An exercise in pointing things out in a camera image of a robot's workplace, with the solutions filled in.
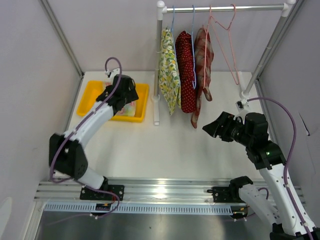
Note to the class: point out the blue wire hanger left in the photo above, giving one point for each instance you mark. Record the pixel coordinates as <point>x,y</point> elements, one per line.
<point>172,32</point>

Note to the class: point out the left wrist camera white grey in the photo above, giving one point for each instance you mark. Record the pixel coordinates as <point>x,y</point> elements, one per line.
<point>111,73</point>

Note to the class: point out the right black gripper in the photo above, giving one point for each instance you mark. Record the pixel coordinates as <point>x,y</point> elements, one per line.
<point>223,125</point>

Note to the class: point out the pastel floral cloth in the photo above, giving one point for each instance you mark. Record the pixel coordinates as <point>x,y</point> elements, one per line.
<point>128,110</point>

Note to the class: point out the slotted cable duct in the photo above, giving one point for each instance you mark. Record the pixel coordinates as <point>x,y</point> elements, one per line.
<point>130,208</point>

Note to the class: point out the metal clothes rack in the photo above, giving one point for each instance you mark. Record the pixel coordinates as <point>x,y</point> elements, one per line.
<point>161,9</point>

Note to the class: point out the red plaid skirt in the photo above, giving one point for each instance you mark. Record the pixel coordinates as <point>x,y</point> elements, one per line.
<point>199,58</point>

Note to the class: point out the blue wire hanger right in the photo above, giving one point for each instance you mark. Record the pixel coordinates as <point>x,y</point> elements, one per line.
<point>193,50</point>

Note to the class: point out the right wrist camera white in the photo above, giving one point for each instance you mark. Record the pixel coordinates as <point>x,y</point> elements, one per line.
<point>243,108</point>

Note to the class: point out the blue wire hanger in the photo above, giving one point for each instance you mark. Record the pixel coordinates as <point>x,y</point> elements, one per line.
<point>193,50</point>
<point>172,32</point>

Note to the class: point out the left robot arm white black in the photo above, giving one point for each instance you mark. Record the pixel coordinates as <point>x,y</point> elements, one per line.
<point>67,150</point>

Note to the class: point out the lemon print skirt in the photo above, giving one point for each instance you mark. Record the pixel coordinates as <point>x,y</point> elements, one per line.
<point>169,81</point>

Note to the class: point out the red polka dot skirt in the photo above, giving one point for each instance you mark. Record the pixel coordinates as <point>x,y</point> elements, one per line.
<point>185,60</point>

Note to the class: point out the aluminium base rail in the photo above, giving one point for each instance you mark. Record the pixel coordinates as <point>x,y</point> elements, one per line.
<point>139,191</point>

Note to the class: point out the yellow plastic tray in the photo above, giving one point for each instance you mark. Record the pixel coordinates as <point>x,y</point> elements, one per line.
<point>95,87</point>

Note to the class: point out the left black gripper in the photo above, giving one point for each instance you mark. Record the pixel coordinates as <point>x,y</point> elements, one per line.
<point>129,95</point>

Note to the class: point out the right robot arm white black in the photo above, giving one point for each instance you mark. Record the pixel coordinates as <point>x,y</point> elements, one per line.
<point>287,218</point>

